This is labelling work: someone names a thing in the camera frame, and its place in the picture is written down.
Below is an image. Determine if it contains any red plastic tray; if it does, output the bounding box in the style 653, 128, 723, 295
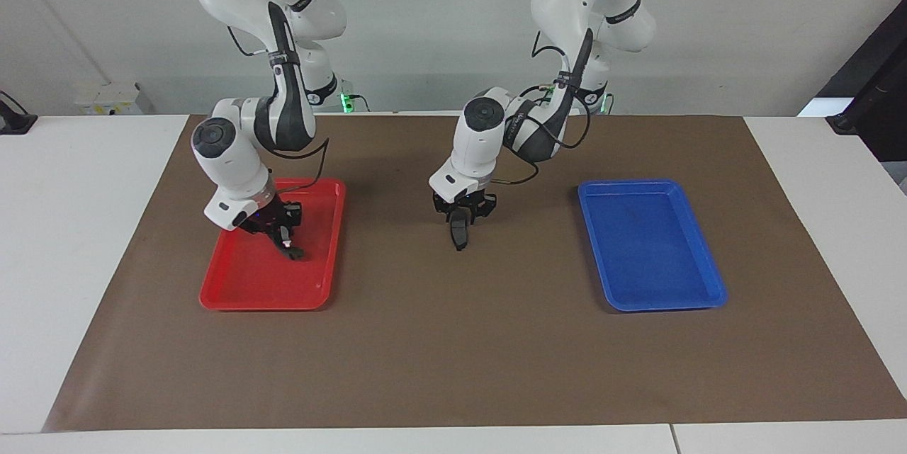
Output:
199, 178, 347, 312

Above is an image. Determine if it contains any brown paper table mat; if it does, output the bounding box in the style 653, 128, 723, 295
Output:
43, 114, 907, 433

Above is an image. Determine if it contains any blue plastic tray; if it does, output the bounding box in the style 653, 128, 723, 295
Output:
578, 179, 728, 312

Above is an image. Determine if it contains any white box with yellow labels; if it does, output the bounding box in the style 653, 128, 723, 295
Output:
74, 81, 154, 115

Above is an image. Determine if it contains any large black stand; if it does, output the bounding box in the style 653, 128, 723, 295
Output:
826, 15, 907, 166

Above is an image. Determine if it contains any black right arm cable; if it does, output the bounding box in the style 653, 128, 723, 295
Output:
227, 25, 331, 194

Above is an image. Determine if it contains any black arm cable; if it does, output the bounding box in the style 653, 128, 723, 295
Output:
227, 25, 331, 194
492, 29, 593, 186

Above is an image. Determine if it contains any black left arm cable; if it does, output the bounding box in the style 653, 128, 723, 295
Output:
492, 29, 593, 186

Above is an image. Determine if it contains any small black clamp mount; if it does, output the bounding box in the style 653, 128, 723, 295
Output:
0, 91, 38, 135

